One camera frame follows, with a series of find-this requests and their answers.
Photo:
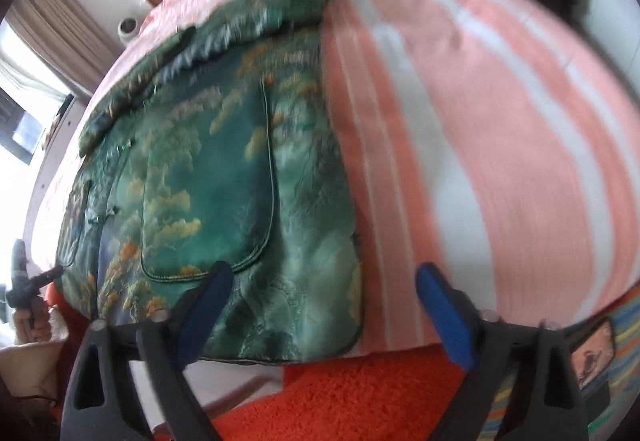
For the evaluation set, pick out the window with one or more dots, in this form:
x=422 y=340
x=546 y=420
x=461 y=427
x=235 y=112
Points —
x=25 y=121

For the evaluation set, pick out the green patterned silk jacket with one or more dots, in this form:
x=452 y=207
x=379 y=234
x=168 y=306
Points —
x=225 y=171

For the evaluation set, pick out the small white fan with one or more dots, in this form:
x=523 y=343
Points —
x=128 y=27

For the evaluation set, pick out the colourful striped mat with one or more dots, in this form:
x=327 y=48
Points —
x=625 y=321

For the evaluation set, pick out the orange fleece blanket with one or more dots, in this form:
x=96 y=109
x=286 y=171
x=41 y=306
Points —
x=350 y=401

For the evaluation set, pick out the beige curtain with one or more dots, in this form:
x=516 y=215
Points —
x=60 y=21

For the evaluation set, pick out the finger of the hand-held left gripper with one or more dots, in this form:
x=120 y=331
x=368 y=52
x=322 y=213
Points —
x=47 y=275

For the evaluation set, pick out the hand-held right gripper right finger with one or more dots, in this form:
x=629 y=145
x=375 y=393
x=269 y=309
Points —
x=450 y=316

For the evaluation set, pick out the pink striped bed sheet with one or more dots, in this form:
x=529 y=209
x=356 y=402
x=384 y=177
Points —
x=475 y=121

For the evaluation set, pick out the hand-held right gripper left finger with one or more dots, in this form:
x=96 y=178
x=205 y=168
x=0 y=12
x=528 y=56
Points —
x=202 y=316

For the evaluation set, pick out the person's left hand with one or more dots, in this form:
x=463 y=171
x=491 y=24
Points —
x=35 y=323

